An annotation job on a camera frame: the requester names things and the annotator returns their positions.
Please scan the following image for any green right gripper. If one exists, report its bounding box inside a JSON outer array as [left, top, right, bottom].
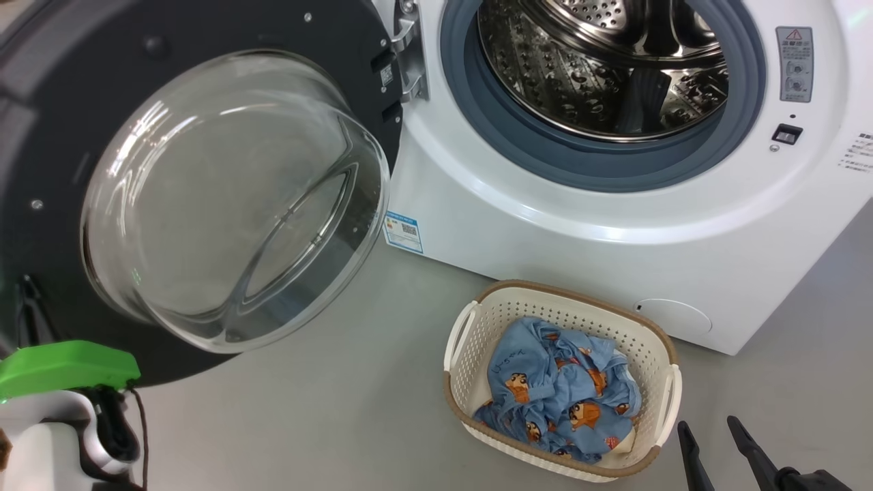
[[677, 415, 855, 491]]

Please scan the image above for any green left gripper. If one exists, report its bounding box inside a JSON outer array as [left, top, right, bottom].
[[0, 276, 141, 402]]

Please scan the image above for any blue cartoon print garment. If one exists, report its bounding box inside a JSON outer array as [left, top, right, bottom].
[[474, 316, 642, 465]]

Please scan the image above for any black round glass washer door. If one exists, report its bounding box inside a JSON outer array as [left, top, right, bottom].
[[0, 0, 404, 388]]

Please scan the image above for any white front-load washing machine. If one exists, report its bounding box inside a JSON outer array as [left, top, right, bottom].
[[372, 0, 873, 356]]

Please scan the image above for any metal door hinge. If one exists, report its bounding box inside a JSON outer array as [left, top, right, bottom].
[[387, 0, 430, 104]]

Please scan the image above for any round filter cover panel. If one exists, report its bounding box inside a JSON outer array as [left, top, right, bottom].
[[634, 298, 714, 337]]

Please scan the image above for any cream perforated laundry basket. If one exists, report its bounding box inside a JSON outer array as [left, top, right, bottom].
[[443, 280, 681, 483]]

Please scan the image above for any black text print label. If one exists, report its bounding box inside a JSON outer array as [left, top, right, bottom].
[[839, 132, 873, 173]]

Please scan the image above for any blue energy label sticker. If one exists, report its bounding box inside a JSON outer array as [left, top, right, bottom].
[[383, 210, 424, 255]]

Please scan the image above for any grey warning label sticker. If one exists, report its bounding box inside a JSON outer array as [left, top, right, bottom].
[[776, 26, 814, 104]]

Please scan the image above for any thin left arm cable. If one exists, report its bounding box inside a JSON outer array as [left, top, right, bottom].
[[125, 383, 150, 491]]

